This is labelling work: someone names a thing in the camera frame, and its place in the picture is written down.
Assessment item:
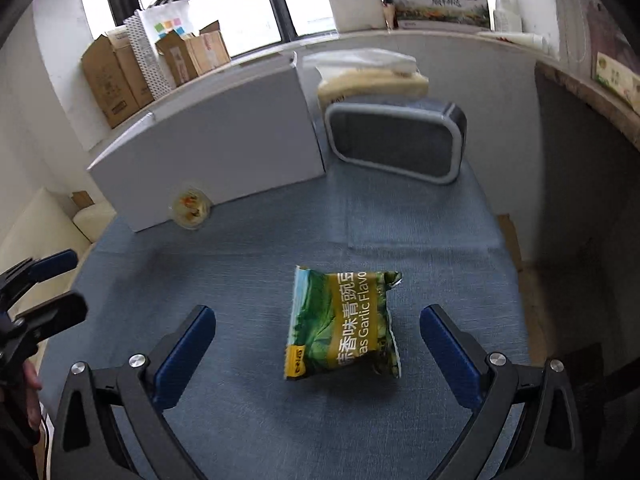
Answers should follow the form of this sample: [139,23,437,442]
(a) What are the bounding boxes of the person's left hand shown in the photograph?
[22,359,45,433]

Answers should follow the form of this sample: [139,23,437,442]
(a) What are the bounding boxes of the white tube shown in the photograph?
[477,30,548,53]

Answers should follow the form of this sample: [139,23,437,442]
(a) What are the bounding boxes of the small open cardboard box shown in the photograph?
[156,21,232,87]

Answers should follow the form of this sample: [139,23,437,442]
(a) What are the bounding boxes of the blue fabric table cover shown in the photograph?
[37,160,531,480]

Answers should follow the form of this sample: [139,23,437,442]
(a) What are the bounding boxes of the clear plastic container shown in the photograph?
[560,0,640,76]

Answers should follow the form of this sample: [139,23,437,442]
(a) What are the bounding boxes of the white foam box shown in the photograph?
[326,0,388,33]

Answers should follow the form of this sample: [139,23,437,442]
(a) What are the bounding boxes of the grey basket with white rim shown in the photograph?
[324,100,468,184]

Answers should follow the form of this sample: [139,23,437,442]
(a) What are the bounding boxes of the pale yellow jelly cup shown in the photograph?
[170,183,215,231]

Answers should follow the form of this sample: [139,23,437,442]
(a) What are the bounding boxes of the large cardboard box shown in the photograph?
[81,27,156,129]

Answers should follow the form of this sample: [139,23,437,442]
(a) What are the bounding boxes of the green and cream box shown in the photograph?
[592,52,640,106]

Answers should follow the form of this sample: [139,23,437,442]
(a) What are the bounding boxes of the white dotted paper bag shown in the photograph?
[123,0,193,101]

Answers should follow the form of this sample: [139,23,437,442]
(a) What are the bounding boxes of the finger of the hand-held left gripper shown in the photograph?
[12,292,90,357]
[0,249,79,286]

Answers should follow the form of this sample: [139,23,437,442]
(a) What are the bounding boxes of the cream leather sofa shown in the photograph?
[0,186,118,311]

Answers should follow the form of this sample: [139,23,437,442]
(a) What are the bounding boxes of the white rectangular box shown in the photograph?
[87,51,328,233]

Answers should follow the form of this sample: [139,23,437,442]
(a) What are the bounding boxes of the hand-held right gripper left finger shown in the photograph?
[51,304,217,480]

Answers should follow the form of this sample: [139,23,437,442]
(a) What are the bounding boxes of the white plastic bottle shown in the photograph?
[494,7,523,33]

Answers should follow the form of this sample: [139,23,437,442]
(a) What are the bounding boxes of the green pea snack packet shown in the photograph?
[284,266,403,381]

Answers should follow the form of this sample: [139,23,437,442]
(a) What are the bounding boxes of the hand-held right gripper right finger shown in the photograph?
[419,304,586,480]

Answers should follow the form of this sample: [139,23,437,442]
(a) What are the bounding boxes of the printed landscape box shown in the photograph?
[390,0,492,30]

